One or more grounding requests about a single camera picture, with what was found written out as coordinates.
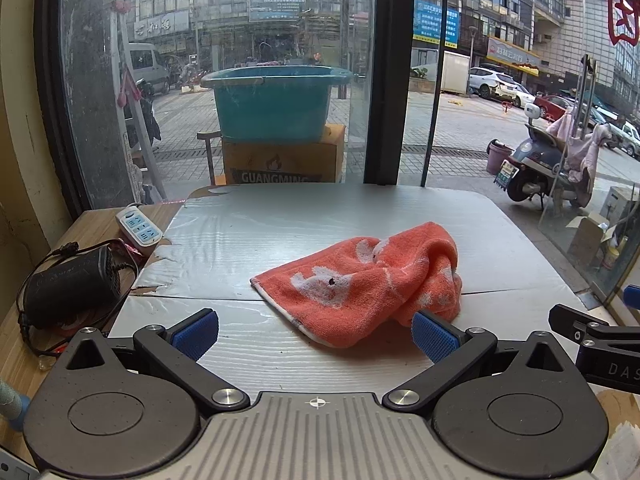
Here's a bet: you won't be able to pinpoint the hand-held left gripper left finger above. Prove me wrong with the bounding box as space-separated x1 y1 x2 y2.
64 309 251 417

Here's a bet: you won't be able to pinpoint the metal ladder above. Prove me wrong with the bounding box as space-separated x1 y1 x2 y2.
111 1 169 202

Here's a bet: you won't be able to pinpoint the orange patterned towel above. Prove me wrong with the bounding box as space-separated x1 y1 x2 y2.
250 221 463 350

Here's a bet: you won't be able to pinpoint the white kiosk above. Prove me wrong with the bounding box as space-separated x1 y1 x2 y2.
439 50 471 96

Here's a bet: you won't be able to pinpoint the pink clothes on rack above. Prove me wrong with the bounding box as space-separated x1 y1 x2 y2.
545 106 614 209

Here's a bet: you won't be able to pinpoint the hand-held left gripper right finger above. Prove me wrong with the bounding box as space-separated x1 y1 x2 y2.
382 309 577 414

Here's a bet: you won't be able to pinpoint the white car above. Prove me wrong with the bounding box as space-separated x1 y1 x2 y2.
468 66 537 107

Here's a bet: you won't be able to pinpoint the white power strip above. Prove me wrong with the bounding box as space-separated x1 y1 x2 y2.
116 205 164 248

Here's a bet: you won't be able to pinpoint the black window frame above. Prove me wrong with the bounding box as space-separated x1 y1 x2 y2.
34 0 417 217

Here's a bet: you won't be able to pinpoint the red window paper-cut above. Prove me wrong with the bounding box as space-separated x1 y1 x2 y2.
606 0 640 47

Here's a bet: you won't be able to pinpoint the white van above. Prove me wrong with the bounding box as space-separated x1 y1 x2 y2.
127 42 172 97

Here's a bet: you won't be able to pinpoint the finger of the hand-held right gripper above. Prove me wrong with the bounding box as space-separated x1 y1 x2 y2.
548 303 640 347

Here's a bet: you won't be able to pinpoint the plastic bottle with blue cap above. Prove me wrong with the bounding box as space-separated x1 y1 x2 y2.
0 379 31 432

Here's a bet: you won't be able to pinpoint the purple bucket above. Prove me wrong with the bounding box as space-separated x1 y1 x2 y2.
486 139 515 176

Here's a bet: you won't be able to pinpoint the dark parked motorcycle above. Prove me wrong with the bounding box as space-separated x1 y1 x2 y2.
134 77 163 153

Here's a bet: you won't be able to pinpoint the red car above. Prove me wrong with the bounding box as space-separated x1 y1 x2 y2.
532 94 577 122

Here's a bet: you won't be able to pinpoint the blue electric scooter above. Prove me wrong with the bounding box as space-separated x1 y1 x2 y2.
493 104 601 212

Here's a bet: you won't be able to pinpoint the teal plastic tub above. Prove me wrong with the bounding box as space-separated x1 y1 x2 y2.
201 65 351 142

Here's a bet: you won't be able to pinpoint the black power adapter with cables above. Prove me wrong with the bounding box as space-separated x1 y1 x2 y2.
16 241 139 372

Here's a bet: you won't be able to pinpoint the brown cardboard box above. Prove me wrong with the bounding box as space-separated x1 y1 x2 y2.
221 124 347 186

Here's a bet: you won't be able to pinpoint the small open cardboard box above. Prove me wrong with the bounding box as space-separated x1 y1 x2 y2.
566 210 627 272

